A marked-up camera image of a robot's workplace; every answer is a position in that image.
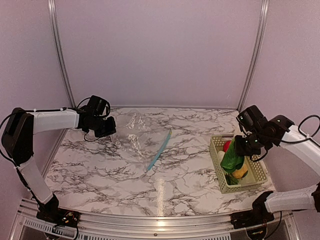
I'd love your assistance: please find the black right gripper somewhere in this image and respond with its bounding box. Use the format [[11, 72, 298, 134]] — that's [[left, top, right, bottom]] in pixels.
[[235, 129, 270, 156]]

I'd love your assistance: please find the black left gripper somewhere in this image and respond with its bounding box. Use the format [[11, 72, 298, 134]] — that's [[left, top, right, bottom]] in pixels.
[[86, 115, 116, 138]]

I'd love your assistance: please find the red fake apple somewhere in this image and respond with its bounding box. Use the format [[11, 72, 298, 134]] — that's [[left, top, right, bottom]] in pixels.
[[223, 140, 232, 153]]

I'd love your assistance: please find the fake bok choy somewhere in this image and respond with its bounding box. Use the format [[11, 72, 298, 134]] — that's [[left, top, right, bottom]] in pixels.
[[216, 149, 242, 186], [220, 139, 245, 173]]

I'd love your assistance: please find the yellow fake fruit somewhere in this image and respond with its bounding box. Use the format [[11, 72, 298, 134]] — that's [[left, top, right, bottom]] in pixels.
[[232, 164, 248, 179]]

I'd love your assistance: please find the clear zip top bag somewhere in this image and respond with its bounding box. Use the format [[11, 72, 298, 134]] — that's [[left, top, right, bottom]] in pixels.
[[111, 109, 172, 172]]

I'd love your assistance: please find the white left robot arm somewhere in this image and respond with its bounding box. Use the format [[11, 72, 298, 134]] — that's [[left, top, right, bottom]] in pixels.
[[0, 95, 116, 223]]

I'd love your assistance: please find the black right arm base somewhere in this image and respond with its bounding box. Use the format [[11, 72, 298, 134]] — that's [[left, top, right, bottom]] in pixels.
[[230, 191, 275, 229]]

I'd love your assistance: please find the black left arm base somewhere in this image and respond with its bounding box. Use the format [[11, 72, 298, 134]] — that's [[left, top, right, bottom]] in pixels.
[[35, 194, 80, 228]]

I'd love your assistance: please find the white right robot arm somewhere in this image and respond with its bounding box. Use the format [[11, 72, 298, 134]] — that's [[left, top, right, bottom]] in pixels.
[[234, 105, 320, 224]]

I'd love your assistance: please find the pale green plastic basket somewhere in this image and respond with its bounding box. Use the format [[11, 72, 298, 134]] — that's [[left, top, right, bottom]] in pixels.
[[209, 135, 268, 194]]

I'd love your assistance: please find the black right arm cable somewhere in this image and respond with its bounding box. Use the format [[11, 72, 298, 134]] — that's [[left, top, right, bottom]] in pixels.
[[239, 114, 320, 162]]

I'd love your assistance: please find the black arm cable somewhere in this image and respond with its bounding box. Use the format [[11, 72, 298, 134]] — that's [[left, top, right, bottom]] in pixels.
[[0, 97, 112, 193], [239, 114, 320, 162]]

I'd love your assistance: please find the left aluminium frame post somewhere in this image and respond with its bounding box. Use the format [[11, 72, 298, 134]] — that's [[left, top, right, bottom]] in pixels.
[[47, 0, 77, 111]]

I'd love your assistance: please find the aluminium frame post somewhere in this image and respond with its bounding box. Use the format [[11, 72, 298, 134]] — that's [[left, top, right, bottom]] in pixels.
[[47, 0, 77, 111], [237, 0, 270, 112]]

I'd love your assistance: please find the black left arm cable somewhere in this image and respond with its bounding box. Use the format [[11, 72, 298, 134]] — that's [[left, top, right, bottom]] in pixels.
[[0, 97, 112, 193]]

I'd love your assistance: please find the front aluminium table rail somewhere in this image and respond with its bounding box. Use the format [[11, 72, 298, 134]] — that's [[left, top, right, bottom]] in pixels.
[[9, 202, 301, 240]]

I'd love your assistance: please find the right aluminium frame post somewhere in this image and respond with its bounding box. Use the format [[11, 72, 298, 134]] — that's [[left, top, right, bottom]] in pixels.
[[237, 0, 270, 112]]

